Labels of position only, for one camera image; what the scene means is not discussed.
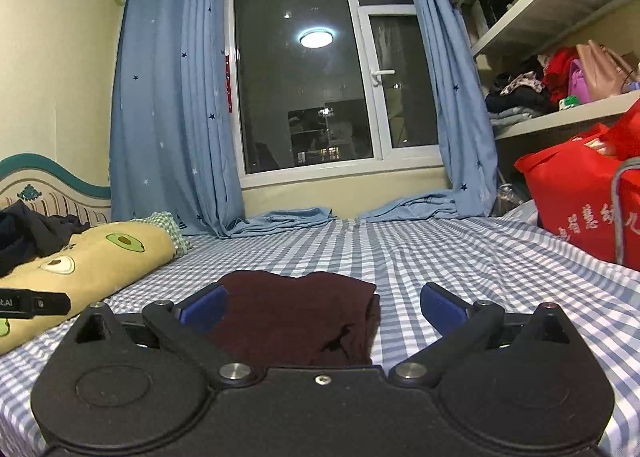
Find right blue star curtain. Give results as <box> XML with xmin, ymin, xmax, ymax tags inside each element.
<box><xmin>360</xmin><ymin>0</ymin><xmax>498</xmax><ymax>222</ymax></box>

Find dark folded clothes on shelf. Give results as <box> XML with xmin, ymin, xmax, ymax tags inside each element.
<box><xmin>485</xmin><ymin>71</ymin><xmax>556</xmax><ymax>114</ymax></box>

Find pink handbag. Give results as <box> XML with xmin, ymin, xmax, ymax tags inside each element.
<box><xmin>576</xmin><ymin>40</ymin><xmax>639</xmax><ymax>100</ymax></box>

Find green checkered pillow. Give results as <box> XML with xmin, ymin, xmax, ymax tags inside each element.
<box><xmin>134</xmin><ymin>211</ymin><xmax>192</xmax><ymax>258</ymax></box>

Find red clothing on shelf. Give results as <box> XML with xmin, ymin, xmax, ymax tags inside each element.
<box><xmin>542</xmin><ymin>46</ymin><xmax>578</xmax><ymax>106</ymax></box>

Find yellow avocado print quilt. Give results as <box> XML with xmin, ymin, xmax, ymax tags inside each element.
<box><xmin>1</xmin><ymin>221</ymin><xmax>175</xmax><ymax>354</ymax></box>

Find purple small bag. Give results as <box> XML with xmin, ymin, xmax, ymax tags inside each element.
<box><xmin>567</xmin><ymin>58</ymin><xmax>591</xmax><ymax>105</ymax></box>

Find red fabric tote bag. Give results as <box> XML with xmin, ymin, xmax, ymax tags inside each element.
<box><xmin>514</xmin><ymin>104</ymin><xmax>640</xmax><ymax>271</ymax></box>

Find dark navy clothes pile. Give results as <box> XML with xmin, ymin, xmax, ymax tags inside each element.
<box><xmin>0</xmin><ymin>201</ymin><xmax>90</xmax><ymax>277</ymax></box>

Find left blue star curtain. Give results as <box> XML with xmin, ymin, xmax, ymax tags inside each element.
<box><xmin>110</xmin><ymin>0</ymin><xmax>333</xmax><ymax>239</ymax></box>

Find blue checkered bed sheet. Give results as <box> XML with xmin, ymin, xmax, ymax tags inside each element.
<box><xmin>1</xmin><ymin>218</ymin><xmax>639</xmax><ymax>456</ymax></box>

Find maroon printed sweater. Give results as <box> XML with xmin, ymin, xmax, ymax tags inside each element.
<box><xmin>207</xmin><ymin>271</ymin><xmax>381</xmax><ymax>367</ymax></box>

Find white wall shelving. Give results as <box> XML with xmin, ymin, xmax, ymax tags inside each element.
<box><xmin>457</xmin><ymin>0</ymin><xmax>639</xmax><ymax>109</ymax></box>

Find white framed window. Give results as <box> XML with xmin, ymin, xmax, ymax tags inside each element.
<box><xmin>229</xmin><ymin>0</ymin><xmax>442</xmax><ymax>188</ymax></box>

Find teal white headboard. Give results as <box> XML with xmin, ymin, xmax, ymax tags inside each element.
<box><xmin>0</xmin><ymin>154</ymin><xmax>112</xmax><ymax>226</ymax></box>

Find blue star curtain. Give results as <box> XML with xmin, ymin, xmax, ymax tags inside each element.
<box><xmin>110</xmin><ymin>0</ymin><xmax>333</xmax><ymax>239</ymax></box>
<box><xmin>360</xmin><ymin>0</ymin><xmax>498</xmax><ymax>222</ymax></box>

